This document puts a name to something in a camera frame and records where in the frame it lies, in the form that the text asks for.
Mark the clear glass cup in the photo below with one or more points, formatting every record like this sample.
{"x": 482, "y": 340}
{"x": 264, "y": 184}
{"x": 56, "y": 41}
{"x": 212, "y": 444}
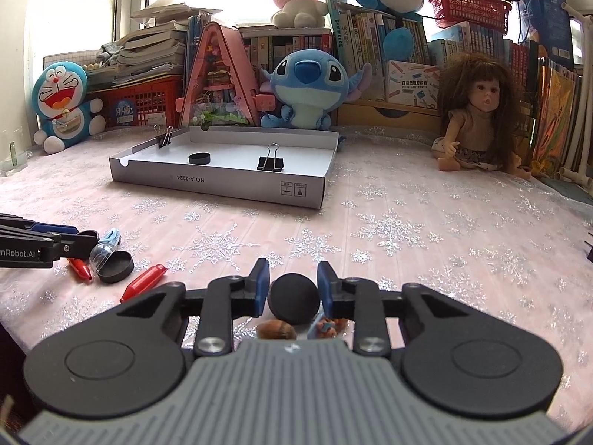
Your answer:
{"x": 9, "y": 164}

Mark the blue alien plush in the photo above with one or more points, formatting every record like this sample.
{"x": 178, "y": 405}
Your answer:
{"x": 305, "y": 88}

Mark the green tube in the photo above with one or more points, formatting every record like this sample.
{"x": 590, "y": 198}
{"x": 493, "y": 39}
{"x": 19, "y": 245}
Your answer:
{"x": 14, "y": 153}

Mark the row of dark-spined books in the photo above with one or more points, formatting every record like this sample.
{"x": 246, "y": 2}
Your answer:
{"x": 273, "y": 46}

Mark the small black object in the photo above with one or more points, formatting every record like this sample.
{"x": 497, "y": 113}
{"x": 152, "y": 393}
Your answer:
{"x": 588, "y": 250}

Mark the window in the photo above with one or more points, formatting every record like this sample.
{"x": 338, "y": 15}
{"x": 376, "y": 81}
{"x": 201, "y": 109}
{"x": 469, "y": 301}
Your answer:
{"x": 74, "y": 14}

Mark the row of blue-spined books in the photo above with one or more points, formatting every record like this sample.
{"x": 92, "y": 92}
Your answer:
{"x": 482, "y": 41}

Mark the upright blue booklets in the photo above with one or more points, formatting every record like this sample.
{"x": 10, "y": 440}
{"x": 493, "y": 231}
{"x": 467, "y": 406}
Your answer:
{"x": 194, "y": 41}

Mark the red plastic crate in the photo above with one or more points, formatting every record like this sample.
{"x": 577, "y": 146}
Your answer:
{"x": 134, "y": 102}

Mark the pink snowflake tablecloth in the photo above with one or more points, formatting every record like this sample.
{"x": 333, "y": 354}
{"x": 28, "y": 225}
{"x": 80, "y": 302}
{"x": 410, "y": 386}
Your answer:
{"x": 417, "y": 241}

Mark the blue robot cat plush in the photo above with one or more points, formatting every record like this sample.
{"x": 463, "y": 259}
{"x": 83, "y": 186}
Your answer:
{"x": 60, "y": 102}

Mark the white printed box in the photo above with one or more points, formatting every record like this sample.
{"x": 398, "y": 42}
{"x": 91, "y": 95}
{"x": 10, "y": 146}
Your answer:
{"x": 412, "y": 85}

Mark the stack of books and papers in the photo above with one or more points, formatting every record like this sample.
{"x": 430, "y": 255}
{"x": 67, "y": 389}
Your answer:
{"x": 148, "y": 46}

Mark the red plastic piece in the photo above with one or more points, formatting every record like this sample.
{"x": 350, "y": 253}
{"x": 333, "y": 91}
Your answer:
{"x": 143, "y": 282}
{"x": 79, "y": 269}

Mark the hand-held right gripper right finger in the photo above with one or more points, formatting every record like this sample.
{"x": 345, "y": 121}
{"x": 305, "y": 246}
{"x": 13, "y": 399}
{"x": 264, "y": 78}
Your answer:
{"x": 326, "y": 287}

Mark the clear plastic capsule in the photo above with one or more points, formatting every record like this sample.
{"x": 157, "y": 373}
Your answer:
{"x": 101, "y": 255}

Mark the white cardboard box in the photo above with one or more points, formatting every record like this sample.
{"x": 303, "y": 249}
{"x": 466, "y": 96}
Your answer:
{"x": 231, "y": 181}

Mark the blue cardboard carton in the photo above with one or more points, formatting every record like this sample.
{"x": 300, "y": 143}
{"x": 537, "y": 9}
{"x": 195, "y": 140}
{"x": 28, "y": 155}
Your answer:
{"x": 551, "y": 18}

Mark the colourful picture books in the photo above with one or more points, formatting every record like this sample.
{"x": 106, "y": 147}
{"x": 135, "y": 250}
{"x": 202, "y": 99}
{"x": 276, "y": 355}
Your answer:
{"x": 553, "y": 111}

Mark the black binder clip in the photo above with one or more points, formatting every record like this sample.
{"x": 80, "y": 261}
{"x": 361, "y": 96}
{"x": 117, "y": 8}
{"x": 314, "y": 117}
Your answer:
{"x": 270, "y": 162}
{"x": 164, "y": 139}

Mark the red plastic basket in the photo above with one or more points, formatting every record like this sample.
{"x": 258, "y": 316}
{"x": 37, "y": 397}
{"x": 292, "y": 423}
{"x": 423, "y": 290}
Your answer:
{"x": 468, "y": 4}

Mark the row of tall colourful books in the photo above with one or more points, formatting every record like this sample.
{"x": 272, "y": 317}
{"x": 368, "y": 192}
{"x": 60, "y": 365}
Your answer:
{"x": 366, "y": 32}

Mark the wooden drawer box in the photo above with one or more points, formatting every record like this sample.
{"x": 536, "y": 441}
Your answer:
{"x": 389, "y": 116}

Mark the black round cap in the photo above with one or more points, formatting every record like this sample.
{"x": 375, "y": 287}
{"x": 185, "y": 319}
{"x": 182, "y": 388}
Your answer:
{"x": 292, "y": 299}
{"x": 199, "y": 158}
{"x": 115, "y": 266}

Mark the brown figurine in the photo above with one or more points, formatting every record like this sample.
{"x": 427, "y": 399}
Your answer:
{"x": 276, "y": 331}

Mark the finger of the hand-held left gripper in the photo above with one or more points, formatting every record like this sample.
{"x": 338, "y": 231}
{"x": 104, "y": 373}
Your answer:
{"x": 55, "y": 230}
{"x": 78, "y": 243}

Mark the brown-haired doll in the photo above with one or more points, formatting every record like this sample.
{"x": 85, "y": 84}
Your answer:
{"x": 477, "y": 106}

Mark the small blue plastic toy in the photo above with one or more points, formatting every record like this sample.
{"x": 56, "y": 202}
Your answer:
{"x": 111, "y": 237}

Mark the pink triangular miniature house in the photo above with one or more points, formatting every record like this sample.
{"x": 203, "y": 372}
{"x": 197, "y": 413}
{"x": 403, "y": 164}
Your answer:
{"x": 220, "y": 79}

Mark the white pipe rack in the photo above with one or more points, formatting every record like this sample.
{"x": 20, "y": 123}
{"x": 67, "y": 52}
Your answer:
{"x": 577, "y": 102}

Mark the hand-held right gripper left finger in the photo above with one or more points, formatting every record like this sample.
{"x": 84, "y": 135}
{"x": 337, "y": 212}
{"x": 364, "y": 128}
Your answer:
{"x": 261, "y": 282}

